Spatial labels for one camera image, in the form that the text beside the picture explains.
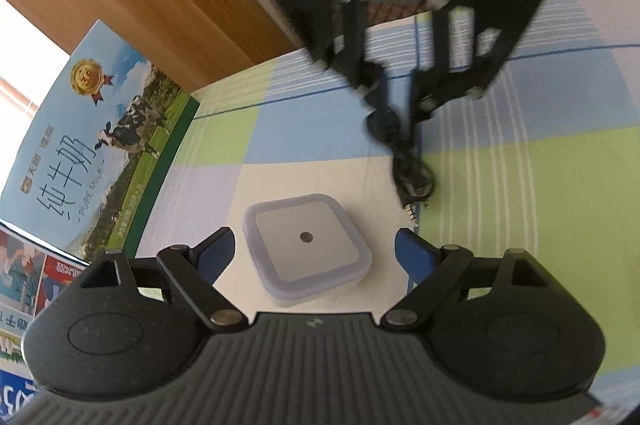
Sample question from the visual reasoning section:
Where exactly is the desktop with checkered cloth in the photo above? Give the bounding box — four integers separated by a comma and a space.
122, 0, 640, 406

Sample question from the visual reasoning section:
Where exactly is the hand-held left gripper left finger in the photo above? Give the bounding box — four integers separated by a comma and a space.
82, 227, 247, 332

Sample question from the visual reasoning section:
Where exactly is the cow print milk carton box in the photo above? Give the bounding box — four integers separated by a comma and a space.
0, 20, 202, 266

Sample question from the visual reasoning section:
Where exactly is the white square night light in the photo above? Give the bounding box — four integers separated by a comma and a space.
242, 193, 374, 309

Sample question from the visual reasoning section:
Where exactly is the blue illustrated milk carton box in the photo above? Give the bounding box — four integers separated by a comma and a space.
0, 219, 93, 413

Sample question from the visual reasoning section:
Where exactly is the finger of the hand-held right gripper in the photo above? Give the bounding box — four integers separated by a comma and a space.
410, 0, 532, 142
295, 0, 402, 142

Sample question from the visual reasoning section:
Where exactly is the black cable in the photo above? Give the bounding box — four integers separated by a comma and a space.
365, 105, 437, 222

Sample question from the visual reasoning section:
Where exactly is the bright window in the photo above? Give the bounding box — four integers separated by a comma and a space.
0, 0, 71, 186

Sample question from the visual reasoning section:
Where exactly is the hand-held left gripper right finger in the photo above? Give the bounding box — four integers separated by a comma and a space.
381, 229, 553, 332

